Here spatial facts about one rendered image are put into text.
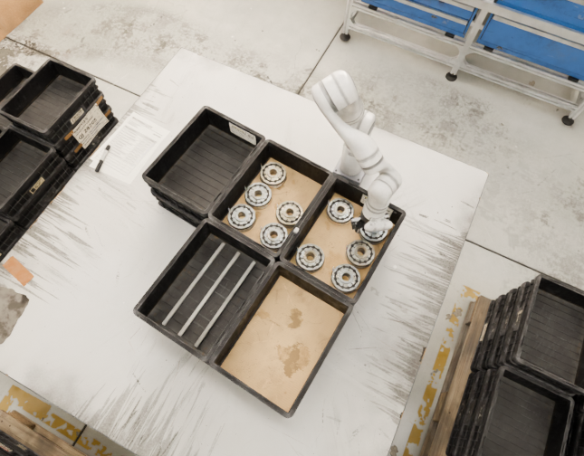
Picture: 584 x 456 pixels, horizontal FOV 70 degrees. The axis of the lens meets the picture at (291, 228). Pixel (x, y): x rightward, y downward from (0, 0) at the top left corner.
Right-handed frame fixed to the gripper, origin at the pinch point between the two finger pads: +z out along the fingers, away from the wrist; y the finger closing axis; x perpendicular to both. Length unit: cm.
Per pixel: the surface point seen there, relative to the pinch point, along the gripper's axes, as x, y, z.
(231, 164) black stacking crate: -37, 46, 5
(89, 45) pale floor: -205, 144, 87
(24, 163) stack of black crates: -81, 155, 50
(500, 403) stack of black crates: 66, -53, 50
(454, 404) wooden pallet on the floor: 64, -43, 74
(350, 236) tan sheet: 0.5, 4.9, 4.9
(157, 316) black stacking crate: 21, 77, 6
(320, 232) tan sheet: -2.4, 15.7, 4.9
